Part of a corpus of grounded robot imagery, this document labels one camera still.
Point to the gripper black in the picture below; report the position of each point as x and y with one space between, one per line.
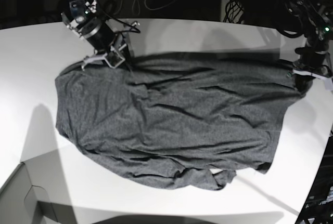
105 39
310 65

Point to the dark grey t-shirt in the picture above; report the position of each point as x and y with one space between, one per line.
171 121

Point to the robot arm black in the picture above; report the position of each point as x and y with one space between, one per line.
80 12
315 17

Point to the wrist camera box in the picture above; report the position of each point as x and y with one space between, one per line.
114 60

